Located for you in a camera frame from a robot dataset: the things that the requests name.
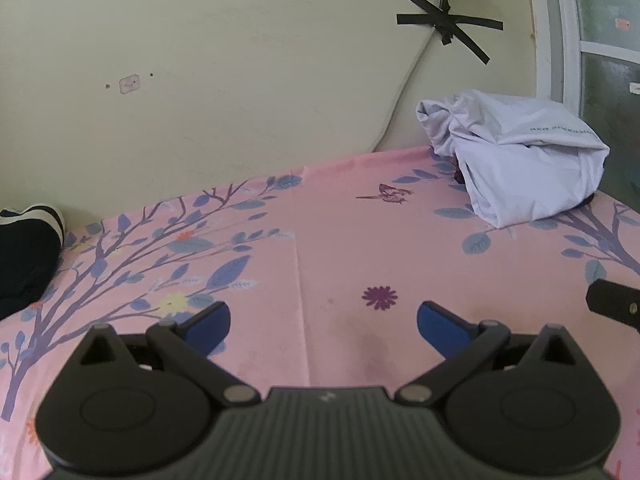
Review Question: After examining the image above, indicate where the white wall cable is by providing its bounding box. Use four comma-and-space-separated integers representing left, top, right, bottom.
371, 7, 447, 153

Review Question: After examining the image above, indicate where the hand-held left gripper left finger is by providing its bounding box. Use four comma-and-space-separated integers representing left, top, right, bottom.
75, 301, 262, 406

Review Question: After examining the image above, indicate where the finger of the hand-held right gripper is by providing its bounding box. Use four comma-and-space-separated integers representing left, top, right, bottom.
586, 279, 640, 333

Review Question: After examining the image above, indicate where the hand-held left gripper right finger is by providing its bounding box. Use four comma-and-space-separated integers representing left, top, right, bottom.
395, 300, 576, 406

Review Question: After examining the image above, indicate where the white printed t-shirt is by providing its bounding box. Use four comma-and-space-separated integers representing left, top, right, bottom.
416, 89, 612, 228

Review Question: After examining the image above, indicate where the pink floral bedsheet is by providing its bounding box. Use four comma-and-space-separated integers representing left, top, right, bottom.
0, 145, 640, 480

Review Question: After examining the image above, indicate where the black garment with striped trim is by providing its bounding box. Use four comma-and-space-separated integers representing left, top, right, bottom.
0, 203, 67, 321

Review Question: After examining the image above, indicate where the window with white frame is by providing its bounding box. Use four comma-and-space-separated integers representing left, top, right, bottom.
522, 0, 640, 201

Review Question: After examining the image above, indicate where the black tape cross over cable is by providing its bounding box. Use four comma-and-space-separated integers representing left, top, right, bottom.
396, 0, 503, 66

